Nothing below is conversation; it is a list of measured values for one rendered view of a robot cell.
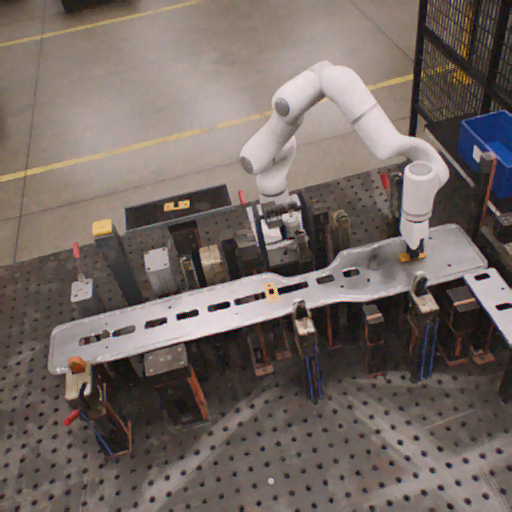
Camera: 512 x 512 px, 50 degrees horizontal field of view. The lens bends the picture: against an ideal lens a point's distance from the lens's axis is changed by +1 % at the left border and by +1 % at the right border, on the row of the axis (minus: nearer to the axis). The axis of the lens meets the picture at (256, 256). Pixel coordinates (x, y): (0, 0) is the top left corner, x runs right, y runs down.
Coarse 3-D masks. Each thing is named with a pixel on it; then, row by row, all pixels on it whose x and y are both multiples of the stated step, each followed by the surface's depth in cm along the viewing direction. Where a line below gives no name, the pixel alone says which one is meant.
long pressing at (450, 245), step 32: (448, 224) 180; (352, 256) 176; (384, 256) 174; (448, 256) 171; (480, 256) 169; (224, 288) 174; (256, 288) 172; (320, 288) 169; (352, 288) 167; (384, 288) 165; (96, 320) 173; (128, 320) 171; (192, 320) 167; (224, 320) 165; (256, 320) 164; (64, 352) 165; (96, 352) 163; (128, 352) 162
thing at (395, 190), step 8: (392, 176) 169; (400, 176) 169; (392, 184) 170; (400, 184) 167; (392, 192) 172; (400, 192) 172; (392, 200) 173; (400, 200) 174; (392, 208) 175; (400, 208) 176; (392, 216) 177; (400, 216) 178
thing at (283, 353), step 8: (264, 296) 177; (272, 320) 177; (280, 320) 178; (272, 328) 189; (280, 328) 181; (272, 336) 195; (280, 336) 184; (280, 344) 187; (288, 344) 191; (280, 352) 189; (288, 352) 189; (280, 360) 188
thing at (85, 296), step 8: (88, 280) 177; (72, 288) 176; (80, 288) 175; (88, 288) 175; (96, 288) 180; (72, 296) 173; (80, 296) 173; (88, 296) 172; (96, 296) 178; (80, 304) 173; (88, 304) 174; (96, 304) 176; (80, 312) 176; (88, 312) 176; (96, 312) 177; (104, 312) 185; (96, 336) 186
